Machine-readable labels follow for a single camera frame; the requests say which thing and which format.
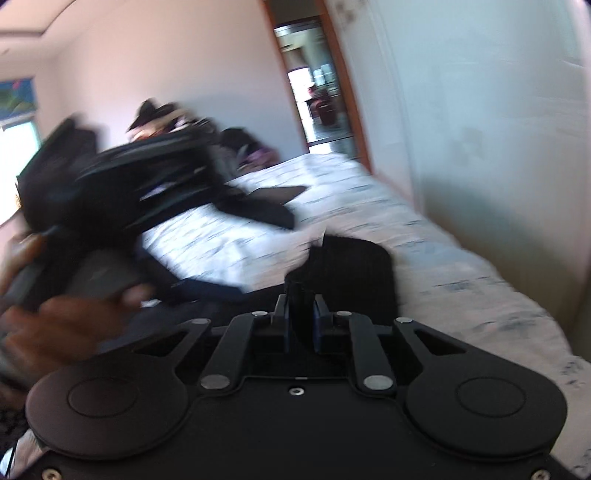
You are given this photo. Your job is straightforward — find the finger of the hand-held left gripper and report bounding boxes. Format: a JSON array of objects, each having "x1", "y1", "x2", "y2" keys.
[
  {"x1": 210, "y1": 196, "x2": 297, "y2": 230},
  {"x1": 137, "y1": 256, "x2": 246, "y2": 303}
]

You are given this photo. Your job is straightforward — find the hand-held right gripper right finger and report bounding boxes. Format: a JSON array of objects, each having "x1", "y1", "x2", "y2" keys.
[{"x1": 312, "y1": 295, "x2": 468, "y2": 393}]

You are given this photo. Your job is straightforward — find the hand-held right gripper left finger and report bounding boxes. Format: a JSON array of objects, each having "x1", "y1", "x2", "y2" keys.
[{"x1": 131, "y1": 294, "x2": 293, "y2": 392}]

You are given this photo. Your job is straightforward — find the black pants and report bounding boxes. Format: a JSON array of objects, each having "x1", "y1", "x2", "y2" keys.
[{"x1": 99, "y1": 233, "x2": 399, "y2": 357}]

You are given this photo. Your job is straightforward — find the person's left hand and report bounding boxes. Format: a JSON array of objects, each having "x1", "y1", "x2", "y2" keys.
[{"x1": 0, "y1": 231, "x2": 156, "y2": 385}]

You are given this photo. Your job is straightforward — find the black smartphone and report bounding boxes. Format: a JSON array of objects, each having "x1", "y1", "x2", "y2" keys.
[{"x1": 244, "y1": 185, "x2": 308, "y2": 208}]

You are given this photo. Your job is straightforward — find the pile of clothes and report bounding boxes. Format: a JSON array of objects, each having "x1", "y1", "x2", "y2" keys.
[{"x1": 126, "y1": 99, "x2": 280, "y2": 168}]

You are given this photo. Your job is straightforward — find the sliding glass window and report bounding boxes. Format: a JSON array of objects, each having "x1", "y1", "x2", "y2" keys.
[{"x1": 0, "y1": 120, "x2": 41, "y2": 228}]

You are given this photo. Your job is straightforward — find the bed with script print sheet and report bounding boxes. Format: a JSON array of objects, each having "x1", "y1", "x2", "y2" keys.
[{"x1": 0, "y1": 152, "x2": 591, "y2": 480}]

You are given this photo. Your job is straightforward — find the lotus print window valance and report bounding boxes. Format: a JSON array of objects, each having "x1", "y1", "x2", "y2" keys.
[{"x1": 0, "y1": 77, "x2": 38, "y2": 123}]

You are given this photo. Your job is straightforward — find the white wardrobe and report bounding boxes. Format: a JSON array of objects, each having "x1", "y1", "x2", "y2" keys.
[{"x1": 323, "y1": 0, "x2": 591, "y2": 365}]

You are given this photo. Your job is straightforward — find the wooden door frame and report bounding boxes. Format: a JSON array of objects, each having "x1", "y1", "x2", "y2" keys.
[{"x1": 262, "y1": 0, "x2": 374, "y2": 172}]

